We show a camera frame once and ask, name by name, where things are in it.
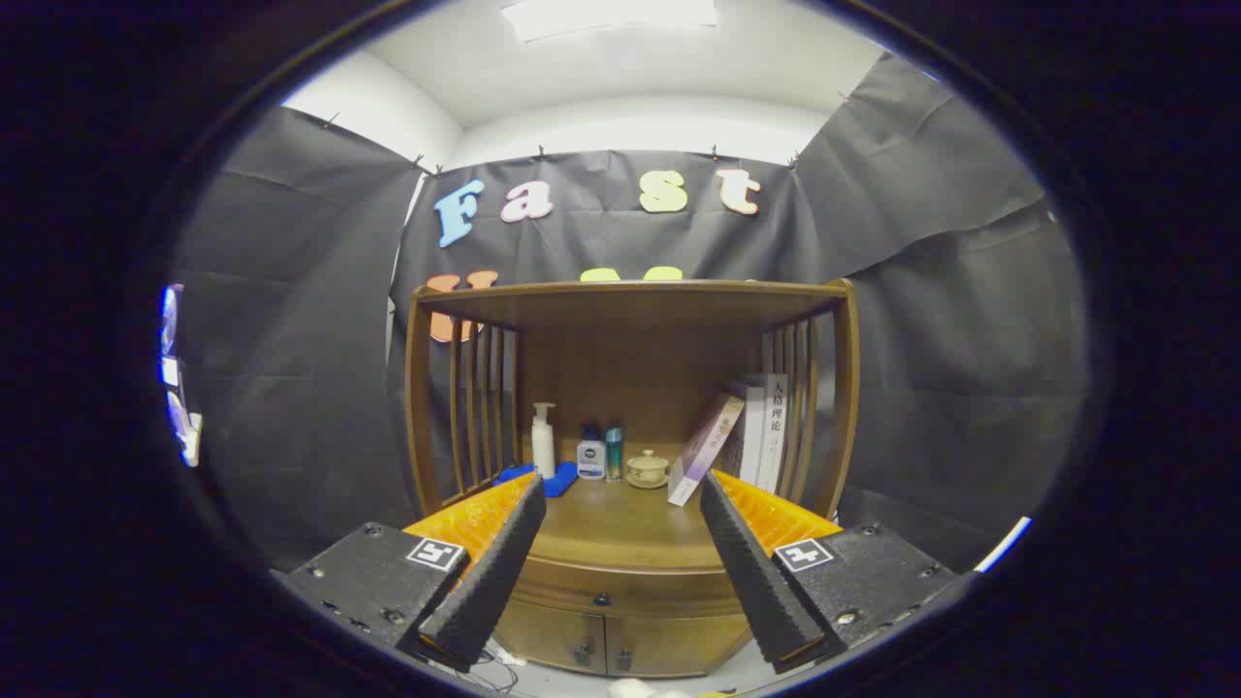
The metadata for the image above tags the blue cloth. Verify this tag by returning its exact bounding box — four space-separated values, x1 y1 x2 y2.
493 461 579 498

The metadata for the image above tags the wooden cabinet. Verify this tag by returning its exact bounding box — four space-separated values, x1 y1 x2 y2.
404 279 860 678

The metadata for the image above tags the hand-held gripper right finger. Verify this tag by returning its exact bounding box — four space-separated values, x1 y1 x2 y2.
698 470 982 675

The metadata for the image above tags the wooden cabinet door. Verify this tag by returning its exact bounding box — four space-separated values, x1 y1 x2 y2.
606 613 753 678
494 599 608 675

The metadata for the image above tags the wooden drawer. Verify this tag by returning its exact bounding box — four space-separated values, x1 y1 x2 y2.
509 555 755 621

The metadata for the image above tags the ceiling light panel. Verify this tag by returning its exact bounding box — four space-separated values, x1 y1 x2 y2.
499 0 718 45

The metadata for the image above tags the wooden countertop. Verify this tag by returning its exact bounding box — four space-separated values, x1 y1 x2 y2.
441 456 837 575

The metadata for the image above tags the plain white book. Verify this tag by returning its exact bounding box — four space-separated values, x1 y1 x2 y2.
742 380 769 486

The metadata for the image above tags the purple and white book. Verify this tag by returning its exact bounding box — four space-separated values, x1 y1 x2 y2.
667 393 746 507

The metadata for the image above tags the beige lidded teacup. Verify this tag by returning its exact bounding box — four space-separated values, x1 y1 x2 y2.
625 450 671 489

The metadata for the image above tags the white pump bottle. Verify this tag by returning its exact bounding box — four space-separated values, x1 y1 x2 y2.
531 402 557 480

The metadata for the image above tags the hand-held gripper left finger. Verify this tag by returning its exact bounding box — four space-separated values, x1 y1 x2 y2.
270 472 549 673

